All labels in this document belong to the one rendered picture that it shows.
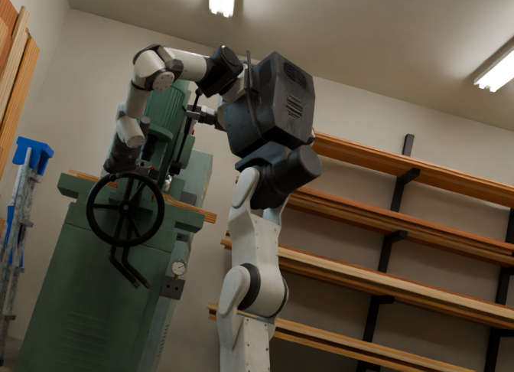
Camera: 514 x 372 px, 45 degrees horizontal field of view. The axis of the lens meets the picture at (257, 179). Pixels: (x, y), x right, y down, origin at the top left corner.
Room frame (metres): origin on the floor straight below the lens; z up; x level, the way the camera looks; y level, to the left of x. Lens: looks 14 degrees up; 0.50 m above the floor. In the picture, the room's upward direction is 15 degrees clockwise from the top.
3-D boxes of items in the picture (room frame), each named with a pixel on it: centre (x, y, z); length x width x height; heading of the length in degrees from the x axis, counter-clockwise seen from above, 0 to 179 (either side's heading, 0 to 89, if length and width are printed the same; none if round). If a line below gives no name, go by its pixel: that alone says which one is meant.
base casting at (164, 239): (2.74, 0.52, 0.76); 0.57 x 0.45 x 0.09; 9
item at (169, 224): (2.56, 0.49, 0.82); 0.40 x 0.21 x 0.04; 99
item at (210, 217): (2.63, 0.44, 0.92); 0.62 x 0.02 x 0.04; 99
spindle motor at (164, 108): (2.62, 0.50, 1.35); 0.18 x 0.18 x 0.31
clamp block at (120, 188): (2.43, 0.46, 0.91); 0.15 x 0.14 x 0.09; 99
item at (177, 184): (2.82, 0.37, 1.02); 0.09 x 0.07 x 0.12; 99
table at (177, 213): (2.51, 0.47, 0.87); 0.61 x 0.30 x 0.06; 99
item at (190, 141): (2.85, 0.38, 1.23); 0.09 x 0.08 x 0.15; 9
